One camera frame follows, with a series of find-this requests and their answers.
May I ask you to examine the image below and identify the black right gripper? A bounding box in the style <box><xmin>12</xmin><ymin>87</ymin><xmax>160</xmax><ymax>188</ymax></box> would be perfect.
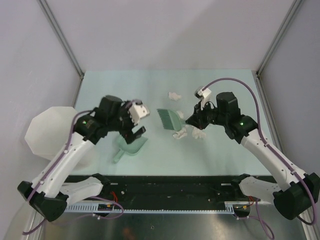
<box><xmin>186</xmin><ymin>100</ymin><xmax>228</xmax><ymax>131</ymax></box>

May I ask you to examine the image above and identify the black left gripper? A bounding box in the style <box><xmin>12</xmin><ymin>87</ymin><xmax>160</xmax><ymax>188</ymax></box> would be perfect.
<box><xmin>107</xmin><ymin>101</ymin><xmax>146</xmax><ymax>144</ymax></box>

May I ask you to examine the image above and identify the green plastic dustpan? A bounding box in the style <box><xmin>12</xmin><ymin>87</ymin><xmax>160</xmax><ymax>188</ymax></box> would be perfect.
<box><xmin>112</xmin><ymin>135</ymin><xmax>148</xmax><ymax>164</ymax></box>

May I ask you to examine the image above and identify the green hand brush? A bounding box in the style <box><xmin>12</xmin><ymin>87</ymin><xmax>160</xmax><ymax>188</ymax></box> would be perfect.
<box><xmin>157</xmin><ymin>108</ymin><xmax>186</xmax><ymax>132</ymax></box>

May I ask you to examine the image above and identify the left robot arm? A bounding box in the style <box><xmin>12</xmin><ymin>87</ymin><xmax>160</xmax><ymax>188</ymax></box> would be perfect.
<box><xmin>17</xmin><ymin>95</ymin><xmax>150</xmax><ymax>222</ymax></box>

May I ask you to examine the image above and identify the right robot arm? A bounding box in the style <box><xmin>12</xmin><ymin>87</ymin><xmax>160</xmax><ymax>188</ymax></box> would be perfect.
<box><xmin>185</xmin><ymin>89</ymin><xmax>320</xmax><ymax>220</ymax></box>

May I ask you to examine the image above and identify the crumpled white paper scrap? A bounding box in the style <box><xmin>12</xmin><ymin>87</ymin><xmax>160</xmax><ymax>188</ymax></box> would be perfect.
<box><xmin>172</xmin><ymin>127</ymin><xmax>188</xmax><ymax>140</ymax></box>
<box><xmin>176</xmin><ymin>111</ymin><xmax>185</xmax><ymax>119</ymax></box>
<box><xmin>168</xmin><ymin>92</ymin><xmax>182</xmax><ymax>101</ymax></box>
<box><xmin>191</xmin><ymin>127</ymin><xmax>206</xmax><ymax>140</ymax></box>

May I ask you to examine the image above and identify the white plastic bin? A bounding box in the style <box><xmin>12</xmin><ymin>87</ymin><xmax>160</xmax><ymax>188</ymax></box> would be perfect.
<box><xmin>24</xmin><ymin>106</ymin><xmax>78</xmax><ymax>171</ymax></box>

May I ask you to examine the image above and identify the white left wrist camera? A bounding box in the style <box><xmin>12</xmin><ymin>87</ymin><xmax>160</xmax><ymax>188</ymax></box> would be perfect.
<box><xmin>128</xmin><ymin>101</ymin><xmax>150</xmax><ymax>125</ymax></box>

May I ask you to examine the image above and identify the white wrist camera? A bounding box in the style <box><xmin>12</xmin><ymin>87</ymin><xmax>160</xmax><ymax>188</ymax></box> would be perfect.
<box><xmin>128</xmin><ymin>101</ymin><xmax>150</xmax><ymax>125</ymax></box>
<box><xmin>194</xmin><ymin>86</ymin><xmax>212</xmax><ymax>109</ymax></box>

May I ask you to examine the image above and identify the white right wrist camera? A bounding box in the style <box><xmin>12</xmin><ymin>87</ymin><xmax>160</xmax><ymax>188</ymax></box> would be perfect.
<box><xmin>194</xmin><ymin>86</ymin><xmax>212</xmax><ymax>109</ymax></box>

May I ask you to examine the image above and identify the grey slotted cable duct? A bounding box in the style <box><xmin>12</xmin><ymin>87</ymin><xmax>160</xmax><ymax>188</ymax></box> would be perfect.
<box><xmin>64</xmin><ymin>201</ymin><xmax>237</xmax><ymax>215</ymax></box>

